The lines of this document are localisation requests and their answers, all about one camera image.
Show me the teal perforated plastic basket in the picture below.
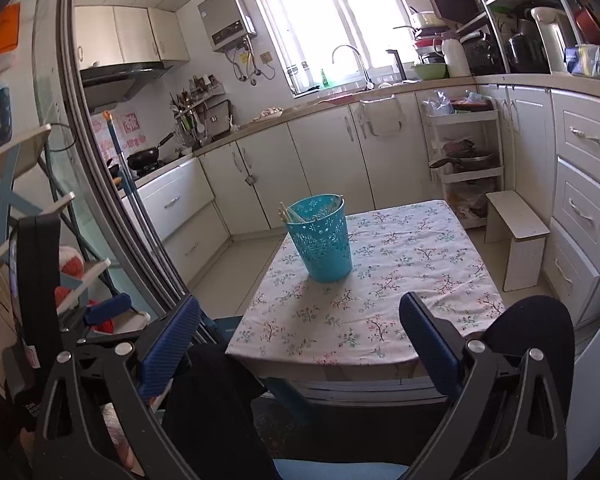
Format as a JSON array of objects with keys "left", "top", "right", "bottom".
[{"left": 285, "top": 194, "right": 352, "bottom": 283}]

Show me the black wok pan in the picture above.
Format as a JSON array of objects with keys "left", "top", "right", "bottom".
[{"left": 126, "top": 132, "right": 174, "bottom": 171}]

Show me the black range hood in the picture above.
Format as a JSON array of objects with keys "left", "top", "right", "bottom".
[{"left": 79, "top": 61, "right": 185, "bottom": 113}]

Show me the green bowl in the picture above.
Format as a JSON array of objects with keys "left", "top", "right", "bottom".
[{"left": 414, "top": 63, "right": 448, "bottom": 80}]

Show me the small white step stool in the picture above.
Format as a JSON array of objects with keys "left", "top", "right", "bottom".
[{"left": 484, "top": 191, "right": 550, "bottom": 292}]

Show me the white gas water heater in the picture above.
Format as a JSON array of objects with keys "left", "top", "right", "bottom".
[{"left": 198, "top": 0, "right": 257, "bottom": 52}]

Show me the floral tablecloth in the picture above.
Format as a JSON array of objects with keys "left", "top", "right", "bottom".
[{"left": 227, "top": 200, "right": 505, "bottom": 366}]

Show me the white electric kettle pot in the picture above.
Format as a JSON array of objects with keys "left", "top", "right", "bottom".
[{"left": 531, "top": 6, "right": 577, "bottom": 73}]

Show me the white thermos jug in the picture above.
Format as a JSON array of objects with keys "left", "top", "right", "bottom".
[{"left": 434, "top": 32, "right": 471, "bottom": 78}]

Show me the wall utensil rack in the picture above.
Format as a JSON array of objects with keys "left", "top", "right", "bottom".
[{"left": 170, "top": 75, "right": 233, "bottom": 150}]

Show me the white rolling storage cart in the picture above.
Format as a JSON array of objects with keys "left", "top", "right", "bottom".
[{"left": 420, "top": 91, "right": 505, "bottom": 229}]

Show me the kitchen faucet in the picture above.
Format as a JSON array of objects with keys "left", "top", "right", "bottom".
[{"left": 332, "top": 44, "right": 376, "bottom": 90}]

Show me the wooden chopstick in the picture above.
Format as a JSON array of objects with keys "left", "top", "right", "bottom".
[
  {"left": 287, "top": 207, "right": 306, "bottom": 223},
  {"left": 326, "top": 195, "right": 343, "bottom": 214},
  {"left": 278, "top": 202, "right": 297, "bottom": 223}
]

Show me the blue and white shelf rack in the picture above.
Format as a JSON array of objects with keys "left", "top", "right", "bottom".
[{"left": 0, "top": 121, "right": 152, "bottom": 340}]

